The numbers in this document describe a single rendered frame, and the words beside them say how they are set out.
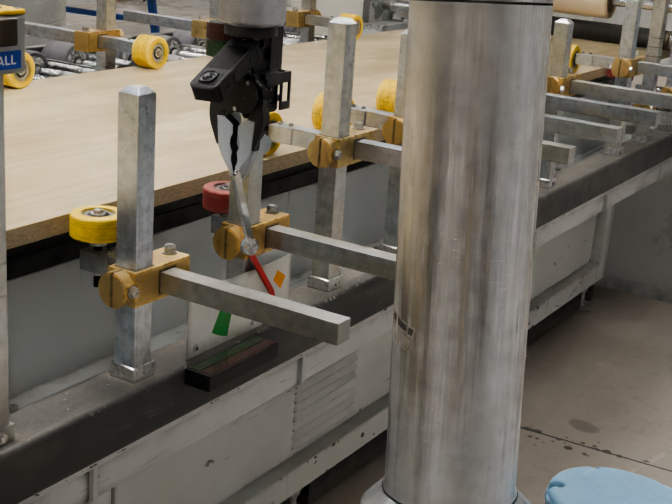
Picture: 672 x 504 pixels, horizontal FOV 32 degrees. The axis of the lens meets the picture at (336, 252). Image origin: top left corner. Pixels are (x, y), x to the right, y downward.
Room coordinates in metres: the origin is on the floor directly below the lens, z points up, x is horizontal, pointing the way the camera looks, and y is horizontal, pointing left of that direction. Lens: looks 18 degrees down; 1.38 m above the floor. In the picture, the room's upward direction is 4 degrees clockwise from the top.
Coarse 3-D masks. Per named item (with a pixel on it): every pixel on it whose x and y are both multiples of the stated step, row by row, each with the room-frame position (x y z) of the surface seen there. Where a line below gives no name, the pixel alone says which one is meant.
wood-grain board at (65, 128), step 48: (288, 48) 3.42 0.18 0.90; (384, 48) 3.57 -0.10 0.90; (48, 96) 2.44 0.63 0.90; (96, 96) 2.48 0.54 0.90; (192, 96) 2.56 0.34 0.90; (48, 144) 2.01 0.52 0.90; (96, 144) 2.03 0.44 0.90; (192, 144) 2.09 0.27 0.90; (48, 192) 1.70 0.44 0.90; (96, 192) 1.72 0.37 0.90; (192, 192) 1.84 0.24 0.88
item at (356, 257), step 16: (272, 240) 1.72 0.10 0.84; (288, 240) 1.70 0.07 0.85; (304, 240) 1.69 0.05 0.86; (320, 240) 1.68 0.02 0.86; (336, 240) 1.69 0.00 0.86; (304, 256) 1.69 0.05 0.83; (320, 256) 1.67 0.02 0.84; (336, 256) 1.66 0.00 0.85; (352, 256) 1.65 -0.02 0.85; (368, 256) 1.63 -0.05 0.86; (384, 256) 1.63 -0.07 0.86; (368, 272) 1.63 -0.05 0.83; (384, 272) 1.62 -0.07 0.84
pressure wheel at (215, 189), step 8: (208, 184) 1.79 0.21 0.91; (216, 184) 1.79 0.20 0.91; (224, 184) 1.78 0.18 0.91; (208, 192) 1.75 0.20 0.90; (216, 192) 1.75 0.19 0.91; (224, 192) 1.75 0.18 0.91; (208, 200) 1.75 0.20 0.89; (216, 200) 1.74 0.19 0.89; (224, 200) 1.74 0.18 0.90; (208, 208) 1.75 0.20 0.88; (216, 208) 1.74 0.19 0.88; (224, 208) 1.74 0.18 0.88; (224, 216) 1.77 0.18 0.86
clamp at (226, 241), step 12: (264, 216) 1.76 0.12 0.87; (276, 216) 1.76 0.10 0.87; (288, 216) 1.78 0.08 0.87; (228, 228) 1.68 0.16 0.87; (240, 228) 1.69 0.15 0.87; (252, 228) 1.69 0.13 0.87; (264, 228) 1.72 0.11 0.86; (216, 240) 1.69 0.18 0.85; (228, 240) 1.68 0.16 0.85; (240, 240) 1.67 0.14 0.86; (264, 240) 1.72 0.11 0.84; (216, 252) 1.69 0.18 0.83; (228, 252) 1.67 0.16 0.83; (240, 252) 1.67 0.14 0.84; (264, 252) 1.72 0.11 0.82
